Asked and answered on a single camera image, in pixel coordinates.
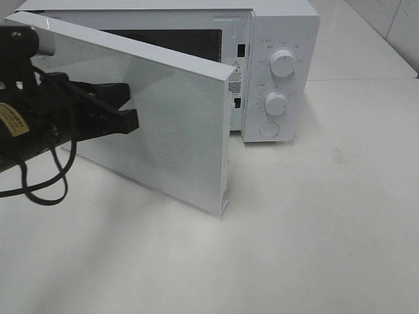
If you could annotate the white upper power knob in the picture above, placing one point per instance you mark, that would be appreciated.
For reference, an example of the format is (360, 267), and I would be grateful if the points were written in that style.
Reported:
(282, 62)

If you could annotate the round white door button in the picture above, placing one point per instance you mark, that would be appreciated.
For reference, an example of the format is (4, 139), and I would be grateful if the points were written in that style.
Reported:
(270, 130)

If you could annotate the white lower timer knob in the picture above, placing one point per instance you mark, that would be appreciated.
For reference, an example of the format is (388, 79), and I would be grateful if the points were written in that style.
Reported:
(275, 104)

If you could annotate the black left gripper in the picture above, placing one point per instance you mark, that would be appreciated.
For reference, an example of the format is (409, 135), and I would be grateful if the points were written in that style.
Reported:
(42, 116)

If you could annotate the white microwave door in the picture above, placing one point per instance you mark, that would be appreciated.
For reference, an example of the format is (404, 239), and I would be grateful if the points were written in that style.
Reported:
(183, 103)

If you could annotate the white microwave oven body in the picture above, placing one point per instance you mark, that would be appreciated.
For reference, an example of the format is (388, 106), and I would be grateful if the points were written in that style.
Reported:
(208, 35)

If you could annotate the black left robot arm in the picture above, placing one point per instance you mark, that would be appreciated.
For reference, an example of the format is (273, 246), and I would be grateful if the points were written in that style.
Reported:
(18, 45)

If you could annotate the white warning label sticker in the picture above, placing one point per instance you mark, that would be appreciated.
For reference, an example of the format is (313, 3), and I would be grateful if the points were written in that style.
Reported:
(235, 79)

